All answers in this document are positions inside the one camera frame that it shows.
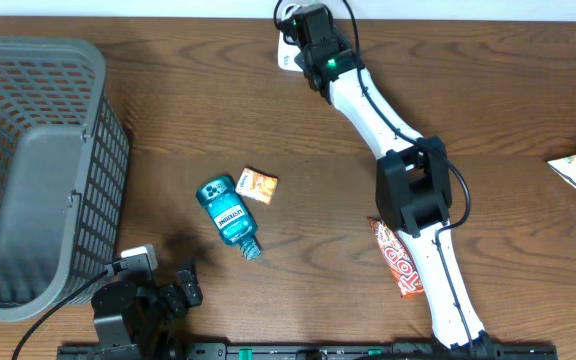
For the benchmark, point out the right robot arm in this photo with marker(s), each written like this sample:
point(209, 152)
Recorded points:
point(413, 174)

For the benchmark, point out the blue Listerine mouthwash bottle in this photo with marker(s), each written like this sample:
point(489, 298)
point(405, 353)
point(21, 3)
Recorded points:
point(231, 217)

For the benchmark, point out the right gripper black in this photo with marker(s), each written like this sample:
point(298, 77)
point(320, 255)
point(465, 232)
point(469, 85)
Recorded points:
point(342, 46)

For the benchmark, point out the small orange tissue pack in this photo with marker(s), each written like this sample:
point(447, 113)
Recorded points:
point(256, 185)

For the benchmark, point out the white barcode scanner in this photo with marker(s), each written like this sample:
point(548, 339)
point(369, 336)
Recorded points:
point(286, 54)

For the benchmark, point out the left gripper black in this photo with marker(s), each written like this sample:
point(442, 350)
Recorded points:
point(177, 302)

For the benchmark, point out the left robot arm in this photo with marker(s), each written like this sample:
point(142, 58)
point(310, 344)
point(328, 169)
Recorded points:
point(132, 315)

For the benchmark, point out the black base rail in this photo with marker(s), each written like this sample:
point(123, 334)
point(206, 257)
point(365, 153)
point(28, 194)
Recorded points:
point(400, 350)

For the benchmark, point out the orange chocolate bar wrapper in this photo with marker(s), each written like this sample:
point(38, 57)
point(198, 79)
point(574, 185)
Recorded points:
point(397, 258)

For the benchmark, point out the grey plastic mesh basket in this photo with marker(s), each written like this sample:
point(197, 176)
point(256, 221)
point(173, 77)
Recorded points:
point(63, 165)

